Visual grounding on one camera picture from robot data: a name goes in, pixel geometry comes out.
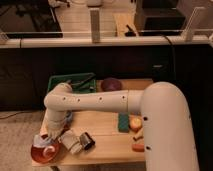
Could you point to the light blue towel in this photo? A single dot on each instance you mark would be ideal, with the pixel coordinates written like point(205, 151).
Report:
point(41, 142)

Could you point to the red bowl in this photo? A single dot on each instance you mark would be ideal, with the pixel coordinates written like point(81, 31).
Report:
point(46, 154)

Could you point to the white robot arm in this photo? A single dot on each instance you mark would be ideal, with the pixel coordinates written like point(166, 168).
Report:
point(167, 125)

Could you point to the purple bowl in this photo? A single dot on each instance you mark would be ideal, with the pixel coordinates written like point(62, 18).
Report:
point(111, 84)

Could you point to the dark tool in tray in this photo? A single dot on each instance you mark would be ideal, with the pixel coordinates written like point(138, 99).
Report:
point(78, 85)

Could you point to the green plastic tray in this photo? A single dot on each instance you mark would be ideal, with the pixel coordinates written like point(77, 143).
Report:
point(57, 79)

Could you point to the teal sponge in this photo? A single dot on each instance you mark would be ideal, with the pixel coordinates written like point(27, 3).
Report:
point(123, 123)

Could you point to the red apple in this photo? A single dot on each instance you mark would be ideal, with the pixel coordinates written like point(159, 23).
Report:
point(135, 124)

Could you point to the small wooden table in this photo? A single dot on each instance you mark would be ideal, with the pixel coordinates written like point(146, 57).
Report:
point(111, 146)

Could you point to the yellow banana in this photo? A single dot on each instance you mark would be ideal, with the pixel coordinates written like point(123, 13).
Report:
point(138, 135)

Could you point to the white cylinder can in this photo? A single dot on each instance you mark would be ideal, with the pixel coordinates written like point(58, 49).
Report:
point(71, 142)

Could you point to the orange carrot toy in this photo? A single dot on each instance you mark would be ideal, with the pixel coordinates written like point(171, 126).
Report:
point(138, 147)

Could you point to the white desk rail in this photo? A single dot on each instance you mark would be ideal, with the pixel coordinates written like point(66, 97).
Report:
point(105, 41)

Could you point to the white vertical post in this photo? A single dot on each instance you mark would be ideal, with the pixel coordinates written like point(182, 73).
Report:
point(95, 25)

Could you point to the white angled bracket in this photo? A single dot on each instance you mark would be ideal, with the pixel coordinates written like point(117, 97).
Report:
point(192, 23)

